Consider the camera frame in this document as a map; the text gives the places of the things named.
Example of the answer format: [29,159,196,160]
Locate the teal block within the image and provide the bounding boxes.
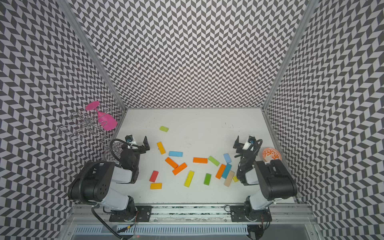
[222,164,232,179]

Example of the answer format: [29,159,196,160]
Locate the orange block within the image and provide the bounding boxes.
[165,158,179,169]
[193,158,208,164]
[173,163,187,176]
[216,164,226,180]

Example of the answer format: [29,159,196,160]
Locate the light green block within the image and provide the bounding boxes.
[208,156,220,166]

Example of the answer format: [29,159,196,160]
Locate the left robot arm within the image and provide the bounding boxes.
[68,135,151,214]

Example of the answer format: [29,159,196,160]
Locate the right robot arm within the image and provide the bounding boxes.
[233,136,298,213]

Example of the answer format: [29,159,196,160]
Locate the yellow-orange block upper left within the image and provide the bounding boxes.
[157,142,166,155]

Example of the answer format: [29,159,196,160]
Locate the yellow-orange block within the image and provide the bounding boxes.
[157,142,166,155]
[150,183,162,190]

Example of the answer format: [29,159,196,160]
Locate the pale blue block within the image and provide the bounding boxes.
[224,154,232,164]

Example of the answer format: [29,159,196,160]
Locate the lime green block far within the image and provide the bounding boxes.
[160,126,169,132]

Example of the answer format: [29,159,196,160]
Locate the orange patterned cup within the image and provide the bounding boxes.
[262,147,283,163]

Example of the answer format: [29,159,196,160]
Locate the red block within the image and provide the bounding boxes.
[150,171,159,183]

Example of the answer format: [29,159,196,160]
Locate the sky blue block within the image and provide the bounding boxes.
[169,151,183,158]

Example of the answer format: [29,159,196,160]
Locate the tan wooden block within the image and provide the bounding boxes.
[224,171,235,187]

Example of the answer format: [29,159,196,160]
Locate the yellow-orange block bottom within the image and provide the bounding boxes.
[150,183,162,190]

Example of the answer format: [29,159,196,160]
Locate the pink plastic wine glass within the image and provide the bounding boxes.
[85,101,118,131]

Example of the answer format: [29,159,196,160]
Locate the yellow block centre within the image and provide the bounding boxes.
[184,171,195,188]

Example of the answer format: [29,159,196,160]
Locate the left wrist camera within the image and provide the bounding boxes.
[125,135,137,146]

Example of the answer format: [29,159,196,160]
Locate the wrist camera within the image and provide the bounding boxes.
[125,135,137,146]
[243,136,257,150]

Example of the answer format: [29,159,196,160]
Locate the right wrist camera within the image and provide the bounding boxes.
[243,136,257,150]

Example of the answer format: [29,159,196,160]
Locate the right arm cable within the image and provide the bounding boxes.
[250,138,264,163]

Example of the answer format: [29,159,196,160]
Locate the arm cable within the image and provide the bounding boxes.
[250,138,264,163]
[109,138,130,163]

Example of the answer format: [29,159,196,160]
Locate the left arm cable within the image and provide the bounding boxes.
[109,138,130,163]

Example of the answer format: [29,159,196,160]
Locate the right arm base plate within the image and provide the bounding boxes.
[229,205,272,223]

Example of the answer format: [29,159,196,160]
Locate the wire glass rack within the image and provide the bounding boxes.
[55,106,118,160]

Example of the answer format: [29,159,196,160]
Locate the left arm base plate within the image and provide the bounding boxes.
[109,205,153,223]

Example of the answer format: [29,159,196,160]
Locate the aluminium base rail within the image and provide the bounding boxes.
[64,203,319,226]

